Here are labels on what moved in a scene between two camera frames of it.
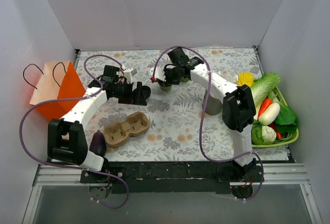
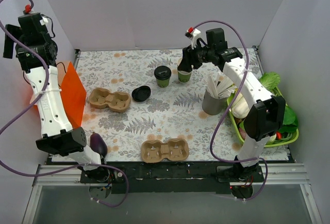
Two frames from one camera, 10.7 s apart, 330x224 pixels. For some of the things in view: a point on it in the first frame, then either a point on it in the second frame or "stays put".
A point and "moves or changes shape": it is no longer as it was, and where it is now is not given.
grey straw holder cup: x=214 y=105 stays put
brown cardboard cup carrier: x=116 y=134 -> x=153 y=150
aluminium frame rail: x=285 y=174 stays put
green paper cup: x=166 y=88 moves or changes shape
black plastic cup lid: x=146 y=92 moves or changes shape
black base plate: x=175 y=176 stays put
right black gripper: x=167 y=75 -> x=187 y=57
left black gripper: x=137 y=93 -> x=8 y=42
